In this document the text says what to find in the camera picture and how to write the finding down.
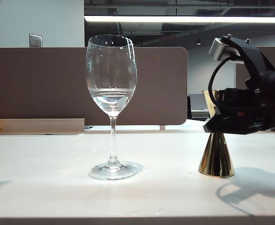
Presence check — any white background desk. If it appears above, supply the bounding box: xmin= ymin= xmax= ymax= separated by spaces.
xmin=191 ymin=108 xmax=210 ymax=119

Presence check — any black camera cable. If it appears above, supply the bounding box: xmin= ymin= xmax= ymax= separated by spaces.
xmin=207 ymin=57 xmax=244 ymax=114

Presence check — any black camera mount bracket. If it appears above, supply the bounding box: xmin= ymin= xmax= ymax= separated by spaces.
xmin=222 ymin=34 xmax=275 ymax=82

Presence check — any long ceiling light strip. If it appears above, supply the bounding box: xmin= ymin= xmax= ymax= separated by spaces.
xmin=84 ymin=15 xmax=275 ymax=24

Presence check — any wide brown desk partition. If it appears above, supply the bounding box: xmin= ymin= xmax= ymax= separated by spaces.
xmin=0 ymin=46 xmax=189 ymax=126

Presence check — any metal wall switch plate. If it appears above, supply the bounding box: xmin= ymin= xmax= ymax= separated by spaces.
xmin=29 ymin=33 xmax=43 ymax=48

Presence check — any clear wine glass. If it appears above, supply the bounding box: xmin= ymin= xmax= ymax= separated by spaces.
xmin=85 ymin=34 xmax=138 ymax=181

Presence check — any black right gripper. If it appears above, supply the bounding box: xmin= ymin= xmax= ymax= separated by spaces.
xmin=202 ymin=69 xmax=275 ymax=135

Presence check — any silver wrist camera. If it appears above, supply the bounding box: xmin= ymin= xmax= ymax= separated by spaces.
xmin=208 ymin=37 xmax=233 ymax=63

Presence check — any gold metal jigger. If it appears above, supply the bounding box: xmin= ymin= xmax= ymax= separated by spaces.
xmin=198 ymin=90 xmax=235 ymax=178

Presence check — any black office chair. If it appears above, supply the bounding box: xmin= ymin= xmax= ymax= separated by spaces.
xmin=187 ymin=95 xmax=192 ymax=120

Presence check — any grey background partition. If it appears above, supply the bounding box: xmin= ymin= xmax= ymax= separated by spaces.
xmin=190 ymin=93 xmax=207 ymax=110

